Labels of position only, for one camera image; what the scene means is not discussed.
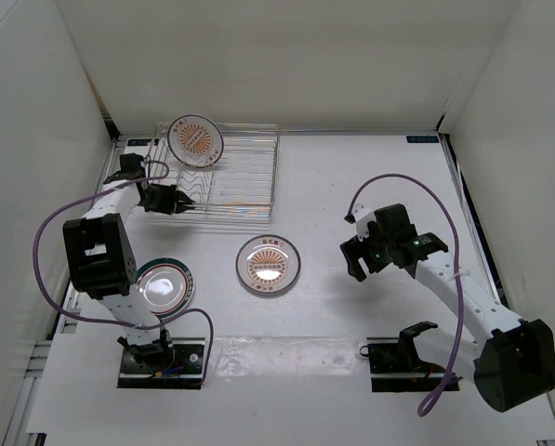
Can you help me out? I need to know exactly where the orange sunburst plate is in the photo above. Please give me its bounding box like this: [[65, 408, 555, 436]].
[[166, 113, 225, 168], [235, 234, 302, 298]]

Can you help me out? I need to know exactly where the green rimmed white plate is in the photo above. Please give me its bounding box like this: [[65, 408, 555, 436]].
[[136, 257, 195, 320]]

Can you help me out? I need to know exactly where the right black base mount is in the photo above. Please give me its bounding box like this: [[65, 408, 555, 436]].
[[359, 337, 444, 393]]

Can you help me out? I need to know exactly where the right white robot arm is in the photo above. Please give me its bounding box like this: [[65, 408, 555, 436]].
[[340, 204, 555, 413]]

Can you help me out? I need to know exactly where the blue label left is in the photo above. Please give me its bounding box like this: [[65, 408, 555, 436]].
[[126, 138, 152, 147]]

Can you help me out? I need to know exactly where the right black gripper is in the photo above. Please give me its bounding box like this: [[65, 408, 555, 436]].
[[340, 221, 394, 282]]

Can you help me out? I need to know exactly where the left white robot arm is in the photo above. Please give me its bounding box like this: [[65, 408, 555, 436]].
[[62, 153, 194, 372]]

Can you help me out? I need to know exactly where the metal wire dish rack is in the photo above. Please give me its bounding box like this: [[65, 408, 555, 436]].
[[149, 122, 279, 223]]

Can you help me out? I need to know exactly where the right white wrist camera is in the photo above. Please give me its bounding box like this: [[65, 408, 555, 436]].
[[344, 203, 377, 242]]

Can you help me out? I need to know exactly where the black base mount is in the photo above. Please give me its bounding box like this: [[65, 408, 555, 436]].
[[116, 338, 207, 390], [359, 337, 444, 393]]

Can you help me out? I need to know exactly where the blue label right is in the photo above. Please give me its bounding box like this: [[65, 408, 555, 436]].
[[406, 135, 440, 144]]

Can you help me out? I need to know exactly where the blue label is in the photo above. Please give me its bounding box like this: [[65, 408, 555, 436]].
[[126, 138, 152, 147], [406, 135, 440, 144]]

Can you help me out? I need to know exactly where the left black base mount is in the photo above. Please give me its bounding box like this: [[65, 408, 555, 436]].
[[116, 338, 207, 390]]

